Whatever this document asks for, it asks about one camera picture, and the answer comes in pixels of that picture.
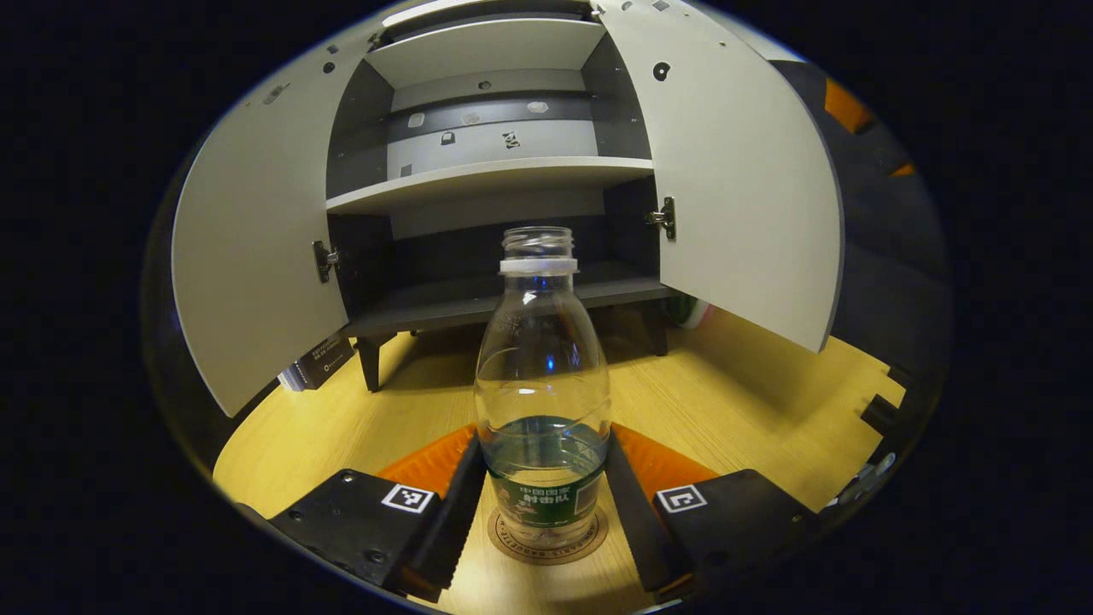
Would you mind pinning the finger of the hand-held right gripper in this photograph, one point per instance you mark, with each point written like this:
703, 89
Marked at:
879, 412
898, 377

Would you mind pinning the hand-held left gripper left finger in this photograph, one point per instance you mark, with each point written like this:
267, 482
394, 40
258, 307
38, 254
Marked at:
452, 521

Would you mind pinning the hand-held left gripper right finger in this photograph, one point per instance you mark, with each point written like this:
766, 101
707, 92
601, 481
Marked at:
636, 521

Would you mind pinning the round brown coaster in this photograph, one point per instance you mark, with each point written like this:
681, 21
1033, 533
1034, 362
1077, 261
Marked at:
546, 558

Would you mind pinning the clear plastic bottle green label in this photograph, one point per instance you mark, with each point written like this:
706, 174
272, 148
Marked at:
542, 367

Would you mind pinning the white cabinet door headphone sticker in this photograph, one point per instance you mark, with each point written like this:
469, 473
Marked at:
743, 188

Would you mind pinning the white grey cabinet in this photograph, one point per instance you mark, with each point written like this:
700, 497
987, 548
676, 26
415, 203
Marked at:
478, 218

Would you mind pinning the white cabinet door camera sticker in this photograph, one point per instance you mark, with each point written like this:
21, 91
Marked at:
256, 256

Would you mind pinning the metal door hinge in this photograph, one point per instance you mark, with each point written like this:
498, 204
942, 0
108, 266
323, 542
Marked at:
323, 259
668, 218

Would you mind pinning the white cabinet shelf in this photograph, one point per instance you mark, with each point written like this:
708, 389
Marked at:
478, 179
478, 51

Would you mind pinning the small printed box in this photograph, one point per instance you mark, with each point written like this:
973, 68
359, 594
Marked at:
320, 363

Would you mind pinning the green white round object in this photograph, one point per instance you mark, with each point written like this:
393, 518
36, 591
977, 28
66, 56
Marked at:
692, 312

